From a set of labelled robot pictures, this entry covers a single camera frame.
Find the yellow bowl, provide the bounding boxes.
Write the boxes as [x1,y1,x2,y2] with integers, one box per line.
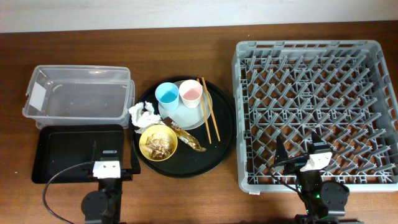
[139,124,178,162]

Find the white tissue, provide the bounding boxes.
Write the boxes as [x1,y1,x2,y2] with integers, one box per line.
[128,101,164,134]

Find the gold brown snack wrapper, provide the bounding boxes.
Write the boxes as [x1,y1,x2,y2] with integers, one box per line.
[162,117,206,152]

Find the wooden chopstick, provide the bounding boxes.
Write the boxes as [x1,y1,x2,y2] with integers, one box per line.
[201,77,221,142]
[197,78,212,144]

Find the pink cup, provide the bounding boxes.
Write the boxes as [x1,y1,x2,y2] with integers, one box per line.
[179,80,203,108]

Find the food scraps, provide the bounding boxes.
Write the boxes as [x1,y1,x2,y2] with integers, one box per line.
[142,133,173,161]

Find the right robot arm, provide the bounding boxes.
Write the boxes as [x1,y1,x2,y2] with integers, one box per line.
[272,132,349,223]

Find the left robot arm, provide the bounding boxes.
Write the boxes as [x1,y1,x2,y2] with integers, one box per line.
[81,142,141,224]

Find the grey dishwasher rack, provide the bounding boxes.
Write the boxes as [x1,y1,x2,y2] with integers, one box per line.
[231,40,397,194]

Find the clear plastic waste bin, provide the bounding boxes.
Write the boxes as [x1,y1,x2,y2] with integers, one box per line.
[22,65,135,129]

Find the black rectangular tray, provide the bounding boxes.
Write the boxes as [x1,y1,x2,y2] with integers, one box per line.
[31,124,124,184]

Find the round black serving tray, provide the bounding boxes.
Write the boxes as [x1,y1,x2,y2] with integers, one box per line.
[129,81,236,178]

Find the grey round plate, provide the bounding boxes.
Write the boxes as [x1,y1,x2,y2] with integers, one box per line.
[158,80,210,130]

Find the white label on bin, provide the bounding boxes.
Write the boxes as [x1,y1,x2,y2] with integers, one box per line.
[29,82,46,111]

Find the light blue cup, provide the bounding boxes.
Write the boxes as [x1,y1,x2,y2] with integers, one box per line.
[155,82,179,111]

